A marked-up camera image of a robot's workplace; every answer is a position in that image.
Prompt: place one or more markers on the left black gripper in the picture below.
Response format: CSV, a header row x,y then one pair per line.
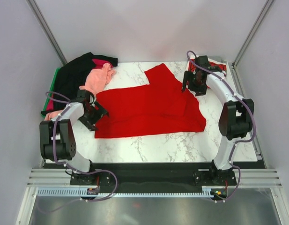
x,y
100,113

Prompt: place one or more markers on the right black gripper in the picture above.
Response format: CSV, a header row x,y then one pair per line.
x,y
201,90

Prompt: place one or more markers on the plain red t-shirt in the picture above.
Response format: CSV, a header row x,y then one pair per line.
x,y
160,107

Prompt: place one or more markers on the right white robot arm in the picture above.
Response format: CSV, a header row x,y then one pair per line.
x,y
235,122

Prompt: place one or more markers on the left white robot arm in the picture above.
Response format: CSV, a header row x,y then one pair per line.
x,y
57,141

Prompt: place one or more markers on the folded red Coca-Cola t-shirt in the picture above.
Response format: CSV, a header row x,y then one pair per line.
x,y
221,68

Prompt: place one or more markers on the salmon pink t-shirt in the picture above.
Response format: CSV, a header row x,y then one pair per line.
x,y
98,78

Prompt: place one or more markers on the black t-shirt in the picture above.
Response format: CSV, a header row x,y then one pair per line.
x,y
89,71

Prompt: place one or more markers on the green plastic tray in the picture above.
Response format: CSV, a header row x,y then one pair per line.
x,y
51,106

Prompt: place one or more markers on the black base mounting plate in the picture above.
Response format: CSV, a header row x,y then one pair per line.
x,y
148,176

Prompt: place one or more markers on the magenta t-shirt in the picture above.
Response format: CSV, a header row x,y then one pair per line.
x,y
74,74

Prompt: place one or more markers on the aluminium extrusion rail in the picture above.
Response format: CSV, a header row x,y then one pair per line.
x,y
48,178

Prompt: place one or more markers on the white slotted cable duct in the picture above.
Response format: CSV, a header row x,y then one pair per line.
x,y
98,192

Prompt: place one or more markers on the right aluminium frame post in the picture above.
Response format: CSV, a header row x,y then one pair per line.
x,y
258,22

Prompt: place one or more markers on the aluminium frame post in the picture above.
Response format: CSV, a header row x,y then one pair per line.
x,y
258,22
48,32

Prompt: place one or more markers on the left aluminium frame post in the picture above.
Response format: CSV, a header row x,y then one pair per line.
x,y
48,32

